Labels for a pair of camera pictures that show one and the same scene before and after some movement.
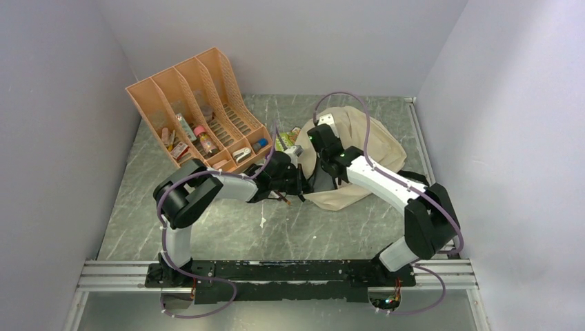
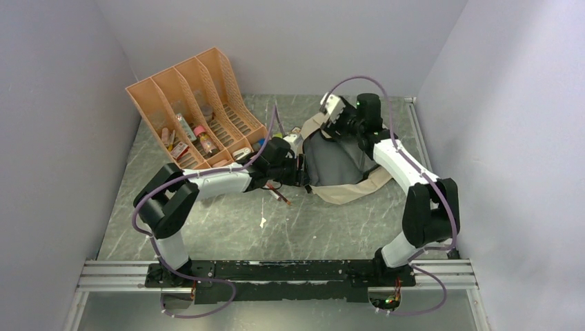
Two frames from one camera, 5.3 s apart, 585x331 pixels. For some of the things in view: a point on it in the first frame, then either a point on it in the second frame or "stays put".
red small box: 179,150 stays put
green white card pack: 186,127 stays put
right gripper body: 323,166 -> 346,125
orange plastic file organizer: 196,111 stays put
